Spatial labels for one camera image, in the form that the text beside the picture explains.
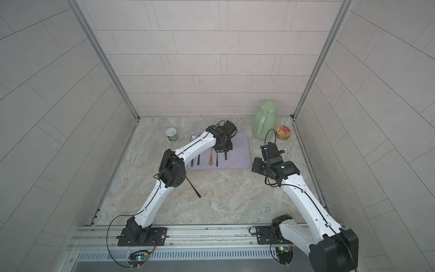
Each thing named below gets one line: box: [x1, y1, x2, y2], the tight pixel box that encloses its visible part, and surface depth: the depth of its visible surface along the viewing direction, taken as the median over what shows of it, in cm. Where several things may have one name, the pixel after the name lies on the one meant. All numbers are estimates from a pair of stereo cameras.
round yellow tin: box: [275, 125, 292, 141], surface depth 107 cm
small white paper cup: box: [165, 126, 178, 142], surface depth 104 cm
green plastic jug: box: [252, 100, 277, 141], surface depth 93 cm
